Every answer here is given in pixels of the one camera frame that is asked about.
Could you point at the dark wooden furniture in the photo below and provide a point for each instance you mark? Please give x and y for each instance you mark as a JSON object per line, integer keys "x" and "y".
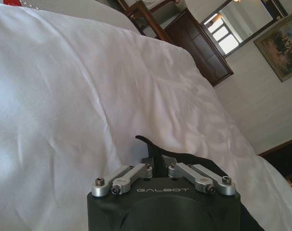
{"x": 283, "y": 156}

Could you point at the framed landscape painting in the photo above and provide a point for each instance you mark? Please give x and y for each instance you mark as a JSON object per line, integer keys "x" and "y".
{"x": 281, "y": 45}

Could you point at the black garment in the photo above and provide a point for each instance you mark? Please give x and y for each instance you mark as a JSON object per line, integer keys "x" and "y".
{"x": 196, "y": 158}

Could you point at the dark framed wall mirror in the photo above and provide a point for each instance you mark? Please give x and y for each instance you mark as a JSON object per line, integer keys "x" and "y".
{"x": 242, "y": 21}

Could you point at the dark wooden cabinet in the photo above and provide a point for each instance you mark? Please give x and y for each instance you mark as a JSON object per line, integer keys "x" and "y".
{"x": 201, "y": 48}

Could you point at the red item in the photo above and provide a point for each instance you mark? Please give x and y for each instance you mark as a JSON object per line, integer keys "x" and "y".
{"x": 13, "y": 3}

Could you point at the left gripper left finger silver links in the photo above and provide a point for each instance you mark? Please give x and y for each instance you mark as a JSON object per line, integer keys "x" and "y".
{"x": 126, "y": 176}

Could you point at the dark wooden chair frame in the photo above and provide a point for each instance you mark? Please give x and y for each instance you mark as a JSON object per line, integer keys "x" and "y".
{"x": 146, "y": 14}

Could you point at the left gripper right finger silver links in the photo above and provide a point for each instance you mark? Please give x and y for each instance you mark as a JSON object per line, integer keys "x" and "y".
{"x": 199, "y": 176}

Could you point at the white bed duvet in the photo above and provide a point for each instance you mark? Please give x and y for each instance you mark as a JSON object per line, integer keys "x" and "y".
{"x": 64, "y": 96}

